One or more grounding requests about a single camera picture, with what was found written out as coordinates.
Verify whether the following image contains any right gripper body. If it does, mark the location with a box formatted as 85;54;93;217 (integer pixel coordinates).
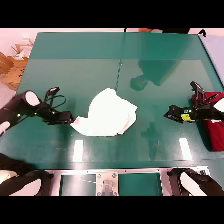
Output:
163;104;199;125

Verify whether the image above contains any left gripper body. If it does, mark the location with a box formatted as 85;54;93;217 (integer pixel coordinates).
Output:
42;105;75;126

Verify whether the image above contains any white T-shirt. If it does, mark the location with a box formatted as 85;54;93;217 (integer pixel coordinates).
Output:
70;87;140;138

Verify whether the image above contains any red garment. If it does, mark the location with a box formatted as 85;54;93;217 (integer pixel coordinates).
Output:
191;91;224;153

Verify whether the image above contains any cardboard box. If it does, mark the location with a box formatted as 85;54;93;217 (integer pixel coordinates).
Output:
0;51;30;92

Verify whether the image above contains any black cable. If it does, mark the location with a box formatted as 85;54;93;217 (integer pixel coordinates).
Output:
49;94;67;111

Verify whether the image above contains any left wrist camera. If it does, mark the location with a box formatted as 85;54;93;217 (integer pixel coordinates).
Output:
44;86;62;106

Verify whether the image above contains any silver frame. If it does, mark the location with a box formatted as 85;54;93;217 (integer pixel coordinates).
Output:
44;167;214;197

